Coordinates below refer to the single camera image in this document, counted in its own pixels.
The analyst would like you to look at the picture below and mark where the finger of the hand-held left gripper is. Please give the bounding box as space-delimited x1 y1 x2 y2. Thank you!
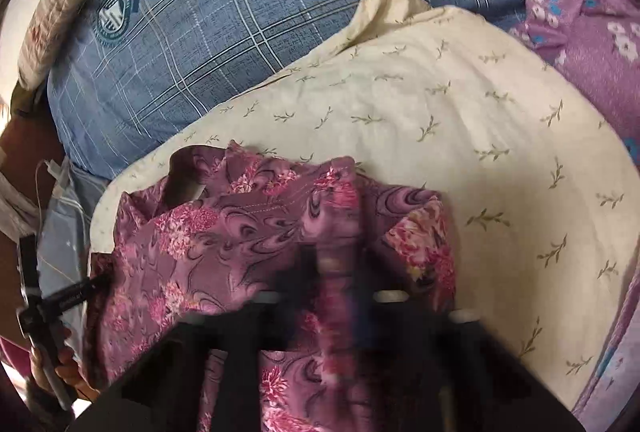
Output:
42 274 109 311

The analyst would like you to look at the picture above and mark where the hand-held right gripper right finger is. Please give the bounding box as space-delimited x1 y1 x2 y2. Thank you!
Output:
344 259 587 432

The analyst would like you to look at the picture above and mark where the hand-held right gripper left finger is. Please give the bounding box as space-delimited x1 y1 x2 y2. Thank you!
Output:
70 254 327 432

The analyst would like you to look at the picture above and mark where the pink floral shirt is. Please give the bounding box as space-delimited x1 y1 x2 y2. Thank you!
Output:
82 139 458 432

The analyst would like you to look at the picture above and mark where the person's left hand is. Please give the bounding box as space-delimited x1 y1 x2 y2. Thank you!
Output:
29 326 88 405

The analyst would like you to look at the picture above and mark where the light blue star bedsheet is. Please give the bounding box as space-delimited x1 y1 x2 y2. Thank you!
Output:
37 162 117 358

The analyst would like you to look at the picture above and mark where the cream leaf print pillow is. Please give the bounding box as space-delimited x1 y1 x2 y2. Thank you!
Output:
90 0 640 413

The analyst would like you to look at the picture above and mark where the olive green cloth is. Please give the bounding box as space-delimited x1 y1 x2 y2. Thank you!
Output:
9 80 51 119

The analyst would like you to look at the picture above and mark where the blue plaid quilt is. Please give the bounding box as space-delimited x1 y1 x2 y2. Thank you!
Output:
47 0 531 183

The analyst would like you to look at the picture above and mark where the beige plaid floral blanket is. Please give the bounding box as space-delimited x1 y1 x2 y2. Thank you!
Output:
17 0 166 90

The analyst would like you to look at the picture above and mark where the purple floral garment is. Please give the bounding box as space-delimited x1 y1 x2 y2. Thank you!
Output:
510 0 640 420

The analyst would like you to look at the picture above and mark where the white charging cable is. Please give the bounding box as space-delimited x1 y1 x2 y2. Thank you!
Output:
36 158 68 235

